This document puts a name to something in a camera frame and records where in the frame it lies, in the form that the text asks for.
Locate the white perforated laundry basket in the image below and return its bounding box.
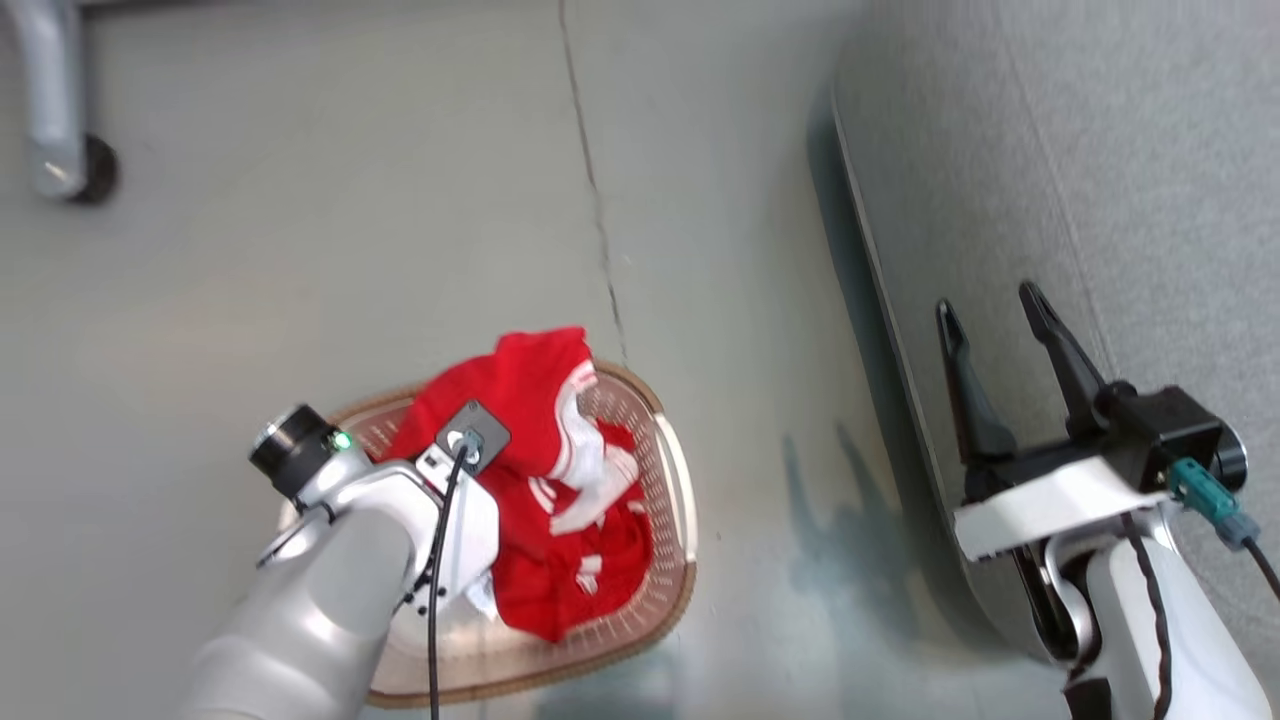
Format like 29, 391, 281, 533
280, 360, 699, 710

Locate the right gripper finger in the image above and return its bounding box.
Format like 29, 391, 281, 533
936, 298, 1019, 464
1018, 281, 1107, 439

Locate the teal plug black cable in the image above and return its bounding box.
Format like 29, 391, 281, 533
1168, 458, 1280, 603

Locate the dark twisted right arm cable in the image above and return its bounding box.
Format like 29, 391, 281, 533
1120, 512, 1174, 720

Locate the black caster wheel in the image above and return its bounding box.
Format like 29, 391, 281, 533
68, 133, 120, 207

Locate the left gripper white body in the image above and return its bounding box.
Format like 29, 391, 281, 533
413, 445, 501, 614

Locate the red garment with striped trim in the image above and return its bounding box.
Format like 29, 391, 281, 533
385, 327, 641, 536

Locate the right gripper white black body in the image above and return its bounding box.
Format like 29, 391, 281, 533
952, 430, 1174, 562

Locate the grey fabric sofa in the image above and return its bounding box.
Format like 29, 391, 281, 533
808, 0, 1280, 720

